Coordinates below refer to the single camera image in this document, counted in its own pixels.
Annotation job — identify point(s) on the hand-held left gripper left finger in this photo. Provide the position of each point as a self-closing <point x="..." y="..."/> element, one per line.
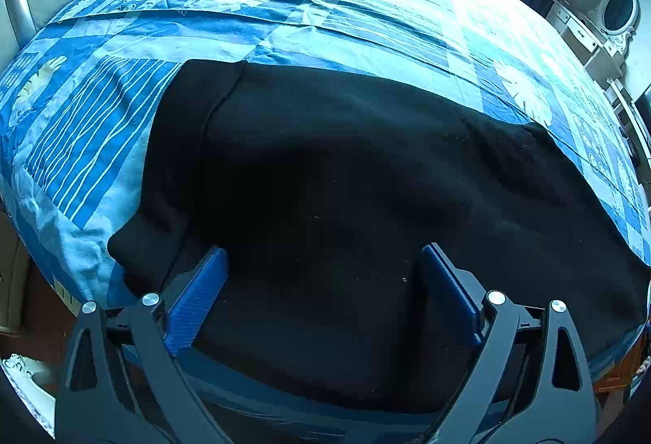
<point x="200" y="295"/>

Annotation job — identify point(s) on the white tv stand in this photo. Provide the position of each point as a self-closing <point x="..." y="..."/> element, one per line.
<point x="628" y="113"/>

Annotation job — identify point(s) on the white dressing table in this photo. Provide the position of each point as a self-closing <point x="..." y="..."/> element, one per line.
<point x="585" y="34"/>

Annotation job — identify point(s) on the oval white framed mirror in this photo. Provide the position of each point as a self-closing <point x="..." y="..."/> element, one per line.
<point x="618" y="11"/>

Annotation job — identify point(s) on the blue patterned bed sheet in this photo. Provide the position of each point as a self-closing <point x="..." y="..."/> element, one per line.
<point x="315" y="16"/>

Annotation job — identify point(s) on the black pants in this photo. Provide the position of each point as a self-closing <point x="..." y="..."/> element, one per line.
<point x="346" y="200"/>

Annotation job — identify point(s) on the white patterned slipper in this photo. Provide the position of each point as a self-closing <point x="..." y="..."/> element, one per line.
<point x="28" y="373"/>

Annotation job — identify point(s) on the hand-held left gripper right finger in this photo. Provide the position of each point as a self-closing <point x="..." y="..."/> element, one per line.
<point x="448" y="292"/>

